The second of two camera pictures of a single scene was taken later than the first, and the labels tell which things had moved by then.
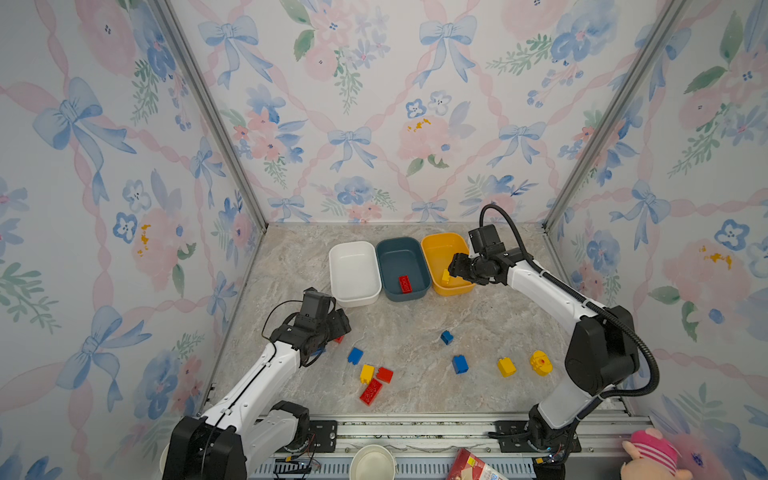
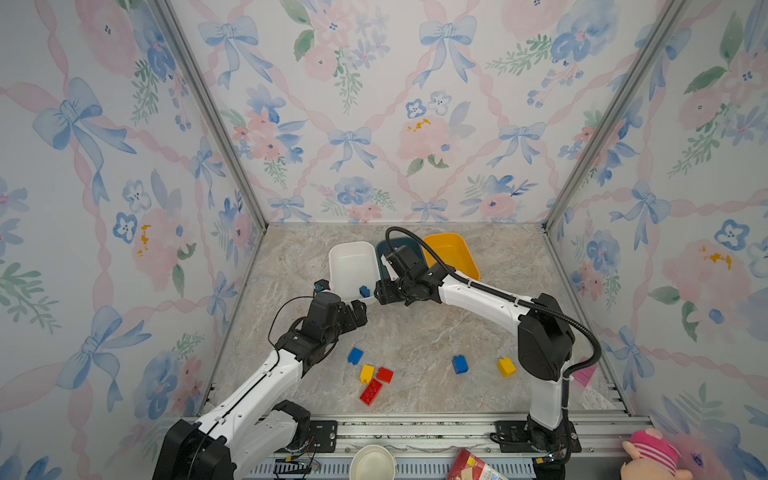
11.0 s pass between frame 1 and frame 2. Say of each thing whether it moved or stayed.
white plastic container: stayed
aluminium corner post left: stayed
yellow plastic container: stayed
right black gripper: moved
